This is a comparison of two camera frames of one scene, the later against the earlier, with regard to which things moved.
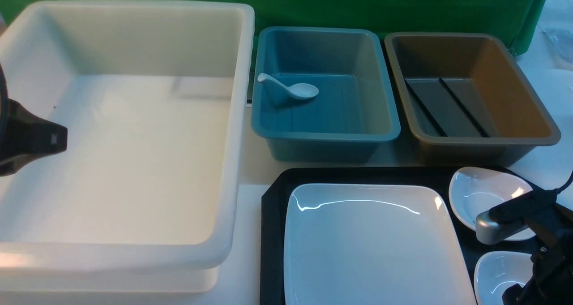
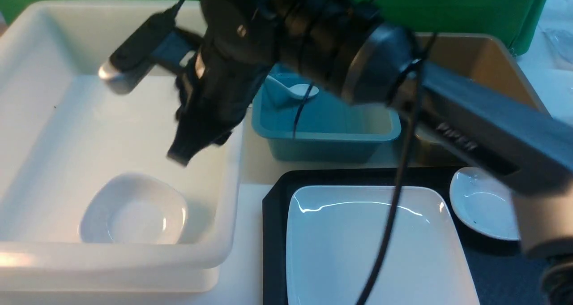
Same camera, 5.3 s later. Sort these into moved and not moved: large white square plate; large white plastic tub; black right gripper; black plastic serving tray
Moved: black right gripper
Not moved: black plastic serving tray; large white plastic tub; large white square plate
